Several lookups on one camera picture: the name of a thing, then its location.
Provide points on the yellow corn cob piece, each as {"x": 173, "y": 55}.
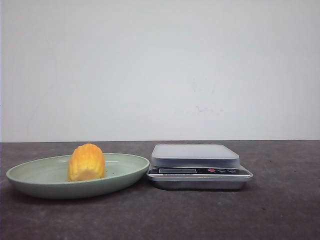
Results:
{"x": 87, "y": 162}

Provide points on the silver electronic kitchen scale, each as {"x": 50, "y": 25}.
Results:
{"x": 196, "y": 167}

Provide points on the light green plate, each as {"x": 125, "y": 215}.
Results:
{"x": 47, "y": 178}

